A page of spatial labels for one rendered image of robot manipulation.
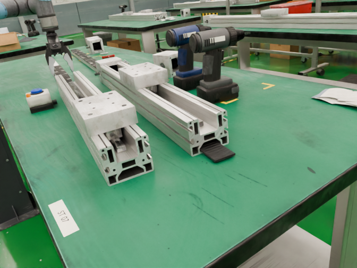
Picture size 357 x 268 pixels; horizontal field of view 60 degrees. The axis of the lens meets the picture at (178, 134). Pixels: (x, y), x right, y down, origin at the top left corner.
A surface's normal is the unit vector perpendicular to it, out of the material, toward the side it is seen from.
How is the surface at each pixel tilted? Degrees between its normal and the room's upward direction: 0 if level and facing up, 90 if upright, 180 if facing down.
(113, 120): 90
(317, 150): 0
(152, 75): 90
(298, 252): 0
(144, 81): 90
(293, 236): 0
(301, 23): 90
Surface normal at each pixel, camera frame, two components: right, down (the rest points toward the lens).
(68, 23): 0.56, 0.29
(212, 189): -0.12, -0.90
